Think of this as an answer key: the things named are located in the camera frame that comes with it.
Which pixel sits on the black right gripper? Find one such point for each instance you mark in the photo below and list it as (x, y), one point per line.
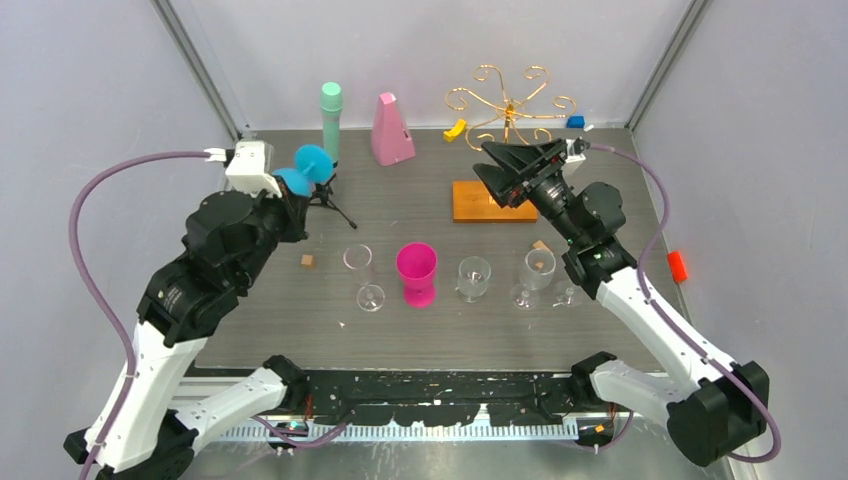
(510, 188)

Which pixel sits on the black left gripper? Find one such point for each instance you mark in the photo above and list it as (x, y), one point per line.
(297, 209)

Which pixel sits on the blue wine glass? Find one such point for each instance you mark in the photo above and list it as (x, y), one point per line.
(312, 166)

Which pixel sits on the clear wine glass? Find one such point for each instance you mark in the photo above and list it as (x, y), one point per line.
(567, 294)
(535, 274)

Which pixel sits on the clear ribbed tumbler glass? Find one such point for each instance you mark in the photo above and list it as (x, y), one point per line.
(474, 273)

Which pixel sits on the clear flute glass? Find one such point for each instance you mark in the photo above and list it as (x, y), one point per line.
(358, 259)

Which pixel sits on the pink wine glass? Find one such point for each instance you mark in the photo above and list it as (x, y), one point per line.
(417, 264)

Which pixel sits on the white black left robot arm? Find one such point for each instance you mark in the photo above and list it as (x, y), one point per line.
(141, 434)

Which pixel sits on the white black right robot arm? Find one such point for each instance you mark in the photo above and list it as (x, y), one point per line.
(709, 404)

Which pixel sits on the black mini tripod stand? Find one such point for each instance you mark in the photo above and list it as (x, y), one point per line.
(322, 197)

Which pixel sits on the small wooden cube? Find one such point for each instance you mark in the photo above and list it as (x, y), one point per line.
(308, 261)

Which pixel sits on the yellow toy block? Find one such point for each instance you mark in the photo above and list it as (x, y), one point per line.
(456, 131)

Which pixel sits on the blue cube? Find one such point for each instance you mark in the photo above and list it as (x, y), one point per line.
(576, 122)

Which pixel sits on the pink metronome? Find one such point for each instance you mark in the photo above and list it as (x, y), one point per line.
(391, 141)

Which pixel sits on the mint green microphone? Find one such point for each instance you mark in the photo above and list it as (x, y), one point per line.
(331, 104)

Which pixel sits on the red block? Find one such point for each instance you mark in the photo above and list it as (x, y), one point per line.
(677, 266)

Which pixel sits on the black base bar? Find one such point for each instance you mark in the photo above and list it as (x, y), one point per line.
(438, 398)

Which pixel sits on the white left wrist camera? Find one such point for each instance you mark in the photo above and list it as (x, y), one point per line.
(247, 167)

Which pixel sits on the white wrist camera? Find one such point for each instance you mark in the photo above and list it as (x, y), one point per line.
(247, 167)
(575, 150)

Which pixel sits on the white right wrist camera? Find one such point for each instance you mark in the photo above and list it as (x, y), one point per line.
(575, 150)

